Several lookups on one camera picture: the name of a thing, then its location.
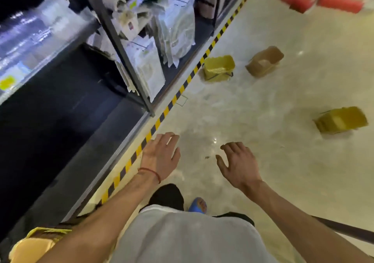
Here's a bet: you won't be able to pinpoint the person's right hand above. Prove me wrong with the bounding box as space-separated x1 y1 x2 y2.
215 141 263 193

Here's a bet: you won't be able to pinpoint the person's left hand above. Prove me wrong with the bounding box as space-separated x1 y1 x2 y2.
139 132 181 184

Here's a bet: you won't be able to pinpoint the yellow basket dark handles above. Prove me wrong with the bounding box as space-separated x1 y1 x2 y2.
314 106 369 135
202 55 236 82

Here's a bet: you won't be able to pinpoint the black metal shelf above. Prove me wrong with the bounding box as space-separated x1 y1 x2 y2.
0 0 255 243

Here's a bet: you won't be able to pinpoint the brown basket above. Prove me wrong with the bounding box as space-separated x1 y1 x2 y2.
245 46 284 78

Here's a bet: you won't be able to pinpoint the stack of nested baskets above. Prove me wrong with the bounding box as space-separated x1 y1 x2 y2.
9 204 117 263

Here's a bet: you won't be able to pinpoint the person's right forearm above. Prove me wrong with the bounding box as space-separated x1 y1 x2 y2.
242 181 374 263

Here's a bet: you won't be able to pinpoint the person's left forearm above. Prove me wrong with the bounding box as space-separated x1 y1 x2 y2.
38 172 161 263

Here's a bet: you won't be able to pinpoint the clear plastic goods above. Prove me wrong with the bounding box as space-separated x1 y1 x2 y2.
0 0 88 76

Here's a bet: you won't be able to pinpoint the black trousers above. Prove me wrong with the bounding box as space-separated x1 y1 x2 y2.
140 183 255 227

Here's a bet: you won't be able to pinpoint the blue right slipper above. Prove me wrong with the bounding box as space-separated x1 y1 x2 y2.
188 197 207 214

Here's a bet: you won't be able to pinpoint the white shirt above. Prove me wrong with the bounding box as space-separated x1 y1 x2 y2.
109 204 278 263

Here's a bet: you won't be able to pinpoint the clear packet red label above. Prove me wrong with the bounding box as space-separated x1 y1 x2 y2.
112 7 141 41

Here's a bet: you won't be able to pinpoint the red string bracelet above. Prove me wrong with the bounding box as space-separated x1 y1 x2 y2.
138 167 162 184

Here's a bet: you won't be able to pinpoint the black bar white post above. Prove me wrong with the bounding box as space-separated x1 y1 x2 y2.
312 216 374 244

